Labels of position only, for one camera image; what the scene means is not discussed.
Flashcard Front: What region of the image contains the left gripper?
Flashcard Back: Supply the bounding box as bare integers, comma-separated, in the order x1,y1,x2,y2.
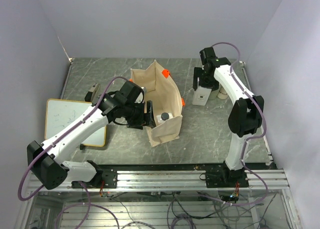
123,100,157,130

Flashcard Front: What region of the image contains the aluminium mounting rail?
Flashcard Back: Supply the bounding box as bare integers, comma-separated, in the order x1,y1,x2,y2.
27,169,287,190

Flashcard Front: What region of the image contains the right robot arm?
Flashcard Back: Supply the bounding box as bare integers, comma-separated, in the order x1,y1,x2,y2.
192,47,265,187

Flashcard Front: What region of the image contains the whiteboard eraser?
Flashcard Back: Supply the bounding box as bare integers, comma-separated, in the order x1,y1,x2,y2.
84,82,100,102

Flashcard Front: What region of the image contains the white bottle grey cap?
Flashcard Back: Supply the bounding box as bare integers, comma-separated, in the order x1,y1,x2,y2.
155,112,173,125
192,78,212,106

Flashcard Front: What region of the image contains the beige canvas tote bag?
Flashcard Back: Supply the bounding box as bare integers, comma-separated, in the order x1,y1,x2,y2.
130,60,184,147

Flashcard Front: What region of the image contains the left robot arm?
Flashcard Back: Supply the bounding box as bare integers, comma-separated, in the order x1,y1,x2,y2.
27,80,156,190

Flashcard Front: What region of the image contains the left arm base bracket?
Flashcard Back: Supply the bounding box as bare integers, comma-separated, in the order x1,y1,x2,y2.
82,170,118,189

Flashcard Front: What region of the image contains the beige bottle wooden cap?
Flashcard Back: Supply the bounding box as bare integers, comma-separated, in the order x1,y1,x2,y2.
217,85,229,100
208,88,220,100

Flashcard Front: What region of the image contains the small whiteboard yellow frame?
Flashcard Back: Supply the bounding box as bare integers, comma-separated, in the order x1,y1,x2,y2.
44,98,107,147

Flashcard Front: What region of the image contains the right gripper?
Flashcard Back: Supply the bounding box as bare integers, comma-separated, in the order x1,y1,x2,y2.
193,67,219,92

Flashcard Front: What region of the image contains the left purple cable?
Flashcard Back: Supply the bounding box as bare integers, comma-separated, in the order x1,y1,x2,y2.
17,76,130,202

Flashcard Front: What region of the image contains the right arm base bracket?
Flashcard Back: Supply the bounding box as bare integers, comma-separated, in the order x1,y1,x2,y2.
199,170,249,188

